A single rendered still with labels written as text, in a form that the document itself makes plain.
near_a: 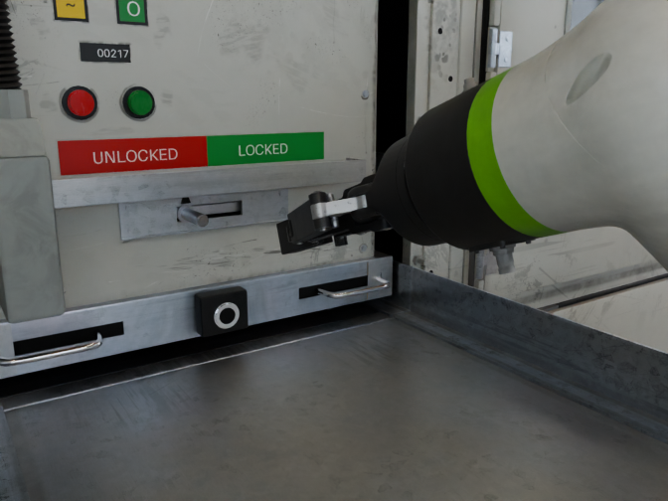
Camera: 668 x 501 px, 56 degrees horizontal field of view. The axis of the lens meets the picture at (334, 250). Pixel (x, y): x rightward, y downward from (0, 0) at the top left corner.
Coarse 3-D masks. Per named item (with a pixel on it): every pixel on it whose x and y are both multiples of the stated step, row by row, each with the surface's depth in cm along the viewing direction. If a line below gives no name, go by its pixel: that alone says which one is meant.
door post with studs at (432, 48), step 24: (432, 0) 81; (456, 0) 83; (432, 24) 81; (456, 24) 83; (408, 48) 86; (432, 48) 82; (456, 48) 84; (408, 72) 86; (432, 72) 83; (408, 96) 87; (432, 96) 84; (408, 120) 88; (432, 264) 90
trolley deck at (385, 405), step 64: (384, 320) 86; (128, 384) 67; (192, 384) 67; (256, 384) 67; (320, 384) 67; (384, 384) 67; (448, 384) 67; (512, 384) 67; (64, 448) 55; (128, 448) 55; (192, 448) 55; (256, 448) 55; (320, 448) 55; (384, 448) 55; (448, 448) 55; (512, 448) 55; (576, 448) 55; (640, 448) 55
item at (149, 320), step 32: (384, 256) 89; (192, 288) 74; (256, 288) 78; (288, 288) 81; (352, 288) 87; (0, 320) 64; (32, 320) 64; (64, 320) 66; (96, 320) 68; (128, 320) 70; (160, 320) 72; (192, 320) 74; (256, 320) 79; (32, 352) 65; (96, 352) 69
